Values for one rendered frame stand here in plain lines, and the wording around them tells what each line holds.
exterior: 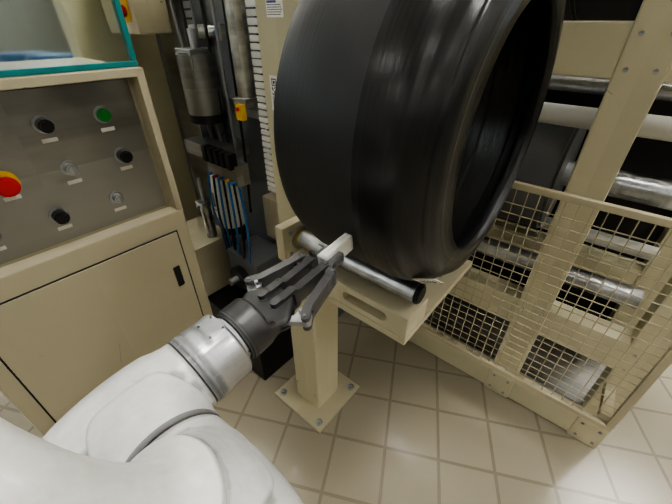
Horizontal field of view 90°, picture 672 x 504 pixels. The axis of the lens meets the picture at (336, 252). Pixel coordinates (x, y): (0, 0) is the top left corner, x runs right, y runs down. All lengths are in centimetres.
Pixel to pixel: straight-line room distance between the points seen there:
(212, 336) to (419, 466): 120
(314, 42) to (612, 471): 169
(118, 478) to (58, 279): 84
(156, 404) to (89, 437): 6
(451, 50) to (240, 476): 45
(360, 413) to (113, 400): 126
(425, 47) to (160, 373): 44
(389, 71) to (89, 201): 83
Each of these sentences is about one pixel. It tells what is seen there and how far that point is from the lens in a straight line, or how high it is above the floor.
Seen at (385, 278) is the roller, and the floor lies 91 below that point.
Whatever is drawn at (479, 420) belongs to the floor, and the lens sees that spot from 166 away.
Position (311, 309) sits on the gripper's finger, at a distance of 44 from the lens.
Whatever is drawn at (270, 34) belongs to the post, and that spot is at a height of 134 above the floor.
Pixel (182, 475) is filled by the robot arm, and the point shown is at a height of 112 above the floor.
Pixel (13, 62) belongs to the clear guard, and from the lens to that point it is 97.
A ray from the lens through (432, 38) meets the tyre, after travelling 45.
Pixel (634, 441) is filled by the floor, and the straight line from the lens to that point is 191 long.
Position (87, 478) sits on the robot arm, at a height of 116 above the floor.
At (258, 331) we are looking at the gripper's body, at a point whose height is 105.
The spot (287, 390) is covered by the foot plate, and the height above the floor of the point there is 1.
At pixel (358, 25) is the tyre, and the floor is 135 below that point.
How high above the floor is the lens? 136
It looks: 34 degrees down
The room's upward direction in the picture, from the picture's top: straight up
